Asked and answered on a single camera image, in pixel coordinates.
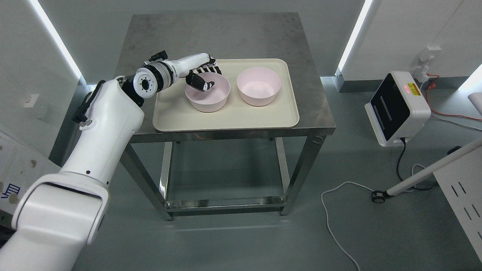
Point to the white wall socket plug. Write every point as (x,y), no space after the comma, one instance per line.
(425,58)

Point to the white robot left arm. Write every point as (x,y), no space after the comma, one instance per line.
(61,213)

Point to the white wall switch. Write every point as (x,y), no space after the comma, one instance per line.
(32,102)

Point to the stainless steel table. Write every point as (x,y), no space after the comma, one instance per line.
(240,36)

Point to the beige plastic tray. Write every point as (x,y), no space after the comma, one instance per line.
(173,112)

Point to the white perforated panel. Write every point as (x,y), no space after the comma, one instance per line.
(460,181)

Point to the pink bowl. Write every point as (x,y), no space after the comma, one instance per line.
(258,86)
(213,99)

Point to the white black charging device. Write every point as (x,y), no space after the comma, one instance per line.
(397,111)

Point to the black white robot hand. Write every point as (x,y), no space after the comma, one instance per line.
(199,69)

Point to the white stand leg with caster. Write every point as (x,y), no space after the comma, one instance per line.
(379,197)

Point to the white signboard blue characters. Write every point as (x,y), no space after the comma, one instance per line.
(20,167)

